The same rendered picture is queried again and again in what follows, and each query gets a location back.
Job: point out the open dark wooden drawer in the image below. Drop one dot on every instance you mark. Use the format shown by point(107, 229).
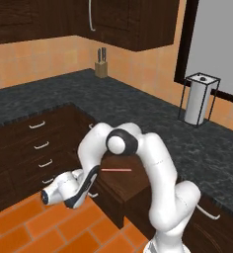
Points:
point(121, 188)

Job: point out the dark wooden upper cupboards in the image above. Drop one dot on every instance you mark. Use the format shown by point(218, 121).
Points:
point(131, 23)

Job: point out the dark wooden drawer front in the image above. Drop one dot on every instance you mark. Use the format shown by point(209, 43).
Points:
point(23, 168)
point(84, 118)
point(21, 150)
point(19, 130)
point(217, 237)
point(24, 187)

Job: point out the thin red straw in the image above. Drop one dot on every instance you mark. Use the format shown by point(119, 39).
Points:
point(116, 170)

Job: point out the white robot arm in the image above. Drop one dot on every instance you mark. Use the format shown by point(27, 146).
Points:
point(159, 184)

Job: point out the light wooden knife block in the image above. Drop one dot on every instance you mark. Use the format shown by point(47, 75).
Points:
point(101, 69)

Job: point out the black-framed window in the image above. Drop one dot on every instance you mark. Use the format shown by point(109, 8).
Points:
point(217, 39)

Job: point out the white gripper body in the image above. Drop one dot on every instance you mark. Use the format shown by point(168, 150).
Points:
point(57, 191)

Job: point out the white paper towel roll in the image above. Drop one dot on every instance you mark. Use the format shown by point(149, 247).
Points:
point(196, 100)

